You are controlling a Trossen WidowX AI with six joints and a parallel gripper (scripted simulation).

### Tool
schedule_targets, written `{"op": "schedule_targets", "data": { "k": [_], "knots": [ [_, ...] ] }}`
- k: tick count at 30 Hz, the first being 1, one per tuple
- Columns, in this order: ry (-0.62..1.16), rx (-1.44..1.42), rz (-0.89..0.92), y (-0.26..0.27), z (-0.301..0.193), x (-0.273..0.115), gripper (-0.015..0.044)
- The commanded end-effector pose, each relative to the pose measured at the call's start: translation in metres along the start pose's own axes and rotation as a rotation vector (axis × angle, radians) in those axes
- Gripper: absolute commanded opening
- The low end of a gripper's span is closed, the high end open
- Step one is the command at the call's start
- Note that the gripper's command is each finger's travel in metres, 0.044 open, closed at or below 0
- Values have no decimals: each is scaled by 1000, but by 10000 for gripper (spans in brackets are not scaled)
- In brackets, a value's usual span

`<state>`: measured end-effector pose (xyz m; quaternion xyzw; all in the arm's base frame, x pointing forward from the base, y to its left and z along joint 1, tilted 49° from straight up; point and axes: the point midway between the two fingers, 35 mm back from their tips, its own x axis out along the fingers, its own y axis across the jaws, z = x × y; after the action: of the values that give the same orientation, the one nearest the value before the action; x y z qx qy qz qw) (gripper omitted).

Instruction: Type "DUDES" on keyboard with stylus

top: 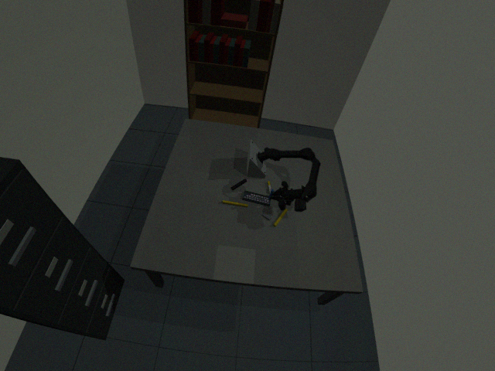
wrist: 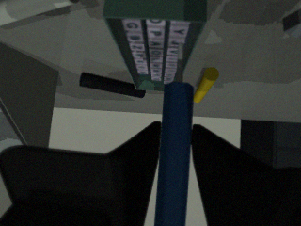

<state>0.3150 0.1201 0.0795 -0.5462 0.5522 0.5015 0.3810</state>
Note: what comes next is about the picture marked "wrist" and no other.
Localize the blue stylus with silver tip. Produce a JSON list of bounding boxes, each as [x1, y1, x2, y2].
[[154, 42, 195, 226]]

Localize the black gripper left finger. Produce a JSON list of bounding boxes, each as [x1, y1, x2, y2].
[[0, 121, 162, 226]]

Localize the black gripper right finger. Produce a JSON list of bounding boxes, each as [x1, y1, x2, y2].
[[191, 124, 301, 226]]

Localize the yellow stylus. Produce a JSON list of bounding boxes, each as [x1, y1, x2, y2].
[[194, 67, 219, 103]]

